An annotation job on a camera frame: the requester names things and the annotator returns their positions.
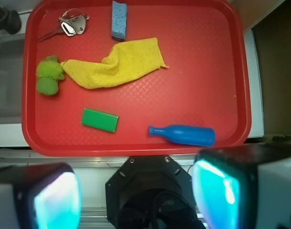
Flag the silver keys on ring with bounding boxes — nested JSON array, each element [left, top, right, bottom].
[[38, 8, 90, 42]]

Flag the blue sponge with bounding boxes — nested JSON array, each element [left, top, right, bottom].
[[111, 1, 127, 41]]

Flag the yellow knitted cloth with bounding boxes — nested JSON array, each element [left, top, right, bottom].
[[61, 37, 168, 90]]

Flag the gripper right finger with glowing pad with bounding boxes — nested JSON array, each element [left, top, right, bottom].
[[192, 144, 291, 229]]

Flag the green rectangular block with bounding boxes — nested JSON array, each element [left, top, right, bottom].
[[81, 108, 119, 133]]

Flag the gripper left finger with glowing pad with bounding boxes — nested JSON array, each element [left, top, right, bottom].
[[0, 163, 82, 229]]

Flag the black clamp knob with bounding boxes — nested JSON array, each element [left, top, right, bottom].
[[0, 6, 22, 35]]

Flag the green plush animal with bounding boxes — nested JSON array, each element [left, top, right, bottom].
[[36, 55, 65, 96]]

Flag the blue plastic bottle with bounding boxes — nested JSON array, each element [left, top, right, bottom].
[[149, 125, 216, 147]]

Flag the red plastic tray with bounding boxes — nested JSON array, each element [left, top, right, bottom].
[[22, 0, 251, 156]]

